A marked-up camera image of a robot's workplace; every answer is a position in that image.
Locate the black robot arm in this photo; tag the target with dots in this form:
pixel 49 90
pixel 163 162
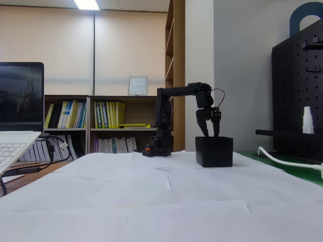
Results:
pixel 162 113

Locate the white paper sheet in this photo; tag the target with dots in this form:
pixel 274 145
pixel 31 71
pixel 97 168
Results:
pixel 108 161
pixel 186 224
pixel 63 227
pixel 183 162
pixel 285 221
pixel 101 186
pixel 227 184

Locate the yellow upright binder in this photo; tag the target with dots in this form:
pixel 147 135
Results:
pixel 121 113

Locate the white laptop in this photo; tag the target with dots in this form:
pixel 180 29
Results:
pixel 20 100

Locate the green desk mat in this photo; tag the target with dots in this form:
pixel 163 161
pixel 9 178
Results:
pixel 297 174

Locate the small white bottle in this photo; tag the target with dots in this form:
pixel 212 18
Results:
pixel 308 121

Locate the ceiling light panel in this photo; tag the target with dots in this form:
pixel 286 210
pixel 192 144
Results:
pixel 87 5

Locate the framed certificate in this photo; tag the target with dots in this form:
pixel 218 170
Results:
pixel 137 86

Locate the black square cup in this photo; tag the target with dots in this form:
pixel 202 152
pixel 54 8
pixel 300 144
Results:
pixel 214 151

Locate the black pegboard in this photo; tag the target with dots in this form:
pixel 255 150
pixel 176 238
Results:
pixel 290 88

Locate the black pegboard hook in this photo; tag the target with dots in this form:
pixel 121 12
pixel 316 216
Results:
pixel 314 69
pixel 314 41

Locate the low wooden bookshelf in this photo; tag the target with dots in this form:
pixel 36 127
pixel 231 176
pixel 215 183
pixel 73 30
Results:
pixel 126 97
pixel 65 97

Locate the orange black table clamp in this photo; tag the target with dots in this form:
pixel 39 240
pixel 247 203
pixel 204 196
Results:
pixel 147 151

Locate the black pegboard shelf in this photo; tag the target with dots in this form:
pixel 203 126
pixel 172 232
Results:
pixel 277 133

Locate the flat lying yellow book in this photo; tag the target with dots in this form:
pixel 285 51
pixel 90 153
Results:
pixel 133 125

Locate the tall wooden bookshelf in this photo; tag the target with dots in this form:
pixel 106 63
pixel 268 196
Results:
pixel 179 63

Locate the blue arch shape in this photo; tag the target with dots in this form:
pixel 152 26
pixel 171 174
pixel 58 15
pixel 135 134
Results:
pixel 294 20

